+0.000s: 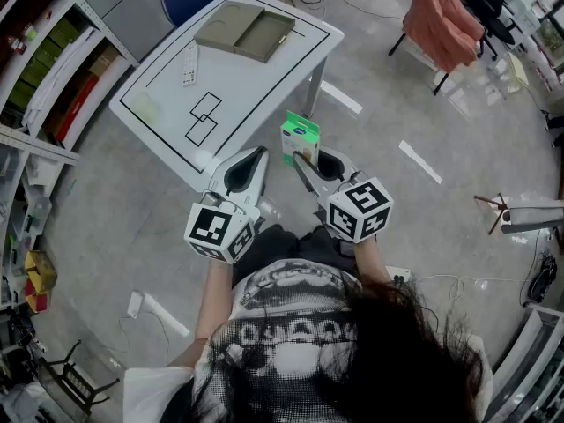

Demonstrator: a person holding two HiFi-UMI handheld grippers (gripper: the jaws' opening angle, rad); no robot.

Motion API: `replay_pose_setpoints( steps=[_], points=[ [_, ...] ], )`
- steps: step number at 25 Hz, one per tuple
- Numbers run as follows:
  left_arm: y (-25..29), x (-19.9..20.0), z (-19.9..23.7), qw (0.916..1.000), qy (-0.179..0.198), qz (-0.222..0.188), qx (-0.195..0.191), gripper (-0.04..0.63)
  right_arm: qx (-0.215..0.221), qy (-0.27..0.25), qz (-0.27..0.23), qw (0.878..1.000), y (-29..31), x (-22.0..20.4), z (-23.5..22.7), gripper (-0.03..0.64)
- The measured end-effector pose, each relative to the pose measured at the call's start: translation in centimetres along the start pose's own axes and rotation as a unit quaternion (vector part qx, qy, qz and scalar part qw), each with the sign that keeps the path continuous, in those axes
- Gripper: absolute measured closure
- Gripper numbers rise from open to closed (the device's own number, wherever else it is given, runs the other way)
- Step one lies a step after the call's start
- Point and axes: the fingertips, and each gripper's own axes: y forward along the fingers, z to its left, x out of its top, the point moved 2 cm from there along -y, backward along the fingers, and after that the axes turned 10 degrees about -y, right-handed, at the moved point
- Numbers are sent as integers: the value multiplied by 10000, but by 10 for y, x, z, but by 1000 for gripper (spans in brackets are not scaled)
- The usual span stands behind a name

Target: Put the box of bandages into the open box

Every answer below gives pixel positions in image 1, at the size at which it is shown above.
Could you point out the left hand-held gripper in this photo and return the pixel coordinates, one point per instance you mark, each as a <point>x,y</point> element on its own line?
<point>207,229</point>

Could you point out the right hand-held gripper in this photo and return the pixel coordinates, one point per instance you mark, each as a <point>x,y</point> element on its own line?
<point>359,212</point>

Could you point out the green white box of bandages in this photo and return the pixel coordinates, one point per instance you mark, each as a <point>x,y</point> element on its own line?
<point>297,132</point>

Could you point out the olive box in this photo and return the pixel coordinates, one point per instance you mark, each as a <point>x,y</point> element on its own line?
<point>260,33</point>

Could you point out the person's right forearm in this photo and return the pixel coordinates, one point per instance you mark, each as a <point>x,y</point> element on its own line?
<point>370,262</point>

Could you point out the person's left forearm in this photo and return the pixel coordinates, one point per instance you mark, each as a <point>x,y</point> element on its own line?
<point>211,306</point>

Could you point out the brown cardboard box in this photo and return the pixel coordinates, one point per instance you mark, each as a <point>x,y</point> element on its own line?
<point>102,62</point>

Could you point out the red flat box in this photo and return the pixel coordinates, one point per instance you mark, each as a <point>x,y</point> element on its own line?
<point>77,108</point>

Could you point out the grey rectangular box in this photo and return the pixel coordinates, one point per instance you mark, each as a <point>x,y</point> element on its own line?
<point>533,218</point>

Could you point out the yellow red cardboard box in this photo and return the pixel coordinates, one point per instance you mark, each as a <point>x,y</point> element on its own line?
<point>40,276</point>

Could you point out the person's black trousers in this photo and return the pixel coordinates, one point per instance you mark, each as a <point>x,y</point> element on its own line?
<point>282,247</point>

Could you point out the white table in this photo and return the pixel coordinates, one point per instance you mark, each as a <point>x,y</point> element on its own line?
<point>247,86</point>

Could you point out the white floor tape strip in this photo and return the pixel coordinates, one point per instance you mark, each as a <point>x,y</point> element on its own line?
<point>341,96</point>
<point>167,316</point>
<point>420,162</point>

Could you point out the white remote control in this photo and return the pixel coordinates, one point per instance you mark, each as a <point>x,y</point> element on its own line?
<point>190,65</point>

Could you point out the white power strip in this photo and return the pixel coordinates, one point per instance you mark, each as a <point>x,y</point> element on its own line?
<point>398,273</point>

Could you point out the pale green translucent packet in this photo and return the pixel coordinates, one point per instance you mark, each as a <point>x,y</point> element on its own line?
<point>145,107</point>

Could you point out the black white printed shirt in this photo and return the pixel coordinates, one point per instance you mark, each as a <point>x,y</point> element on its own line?
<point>299,346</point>

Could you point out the wooden tripod stand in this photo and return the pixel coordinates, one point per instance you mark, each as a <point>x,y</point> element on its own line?
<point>497,212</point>

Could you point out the salmon pink cloth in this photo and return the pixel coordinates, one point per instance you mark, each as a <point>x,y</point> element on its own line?
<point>440,20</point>

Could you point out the white paper sheets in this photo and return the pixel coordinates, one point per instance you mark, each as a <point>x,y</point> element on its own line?
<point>61,75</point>

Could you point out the grey metal shelf rack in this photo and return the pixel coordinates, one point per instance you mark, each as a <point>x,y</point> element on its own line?
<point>75,11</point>

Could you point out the white cluttered shelf unit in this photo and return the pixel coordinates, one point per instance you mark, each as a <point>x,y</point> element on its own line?
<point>17,201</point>

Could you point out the stack of green boxes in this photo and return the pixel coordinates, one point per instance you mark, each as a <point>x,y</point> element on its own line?
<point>42,55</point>

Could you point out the black folding stool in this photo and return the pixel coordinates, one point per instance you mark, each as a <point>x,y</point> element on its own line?
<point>75,379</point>

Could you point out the black frame chair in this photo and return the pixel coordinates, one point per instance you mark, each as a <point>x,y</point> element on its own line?
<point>440,82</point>

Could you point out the white metal frame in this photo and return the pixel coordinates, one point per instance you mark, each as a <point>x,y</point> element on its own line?
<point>524,359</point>

